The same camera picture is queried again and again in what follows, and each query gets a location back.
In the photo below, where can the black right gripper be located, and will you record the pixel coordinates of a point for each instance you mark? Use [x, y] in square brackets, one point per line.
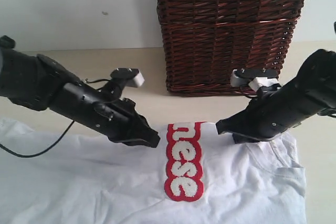
[274, 114]

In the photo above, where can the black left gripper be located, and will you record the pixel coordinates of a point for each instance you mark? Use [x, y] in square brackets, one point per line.
[121, 123]

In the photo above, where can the white t-shirt with red logo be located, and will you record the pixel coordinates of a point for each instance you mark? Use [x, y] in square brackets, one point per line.
[194, 175]

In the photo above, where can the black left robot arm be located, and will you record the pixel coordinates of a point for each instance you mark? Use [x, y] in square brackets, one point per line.
[39, 83]

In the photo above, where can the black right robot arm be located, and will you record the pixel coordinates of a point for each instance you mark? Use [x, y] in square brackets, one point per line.
[316, 79]

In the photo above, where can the dark brown wicker basket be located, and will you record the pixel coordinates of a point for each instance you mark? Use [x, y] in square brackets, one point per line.
[205, 40]

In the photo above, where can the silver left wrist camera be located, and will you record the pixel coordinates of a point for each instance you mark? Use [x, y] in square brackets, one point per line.
[121, 78]

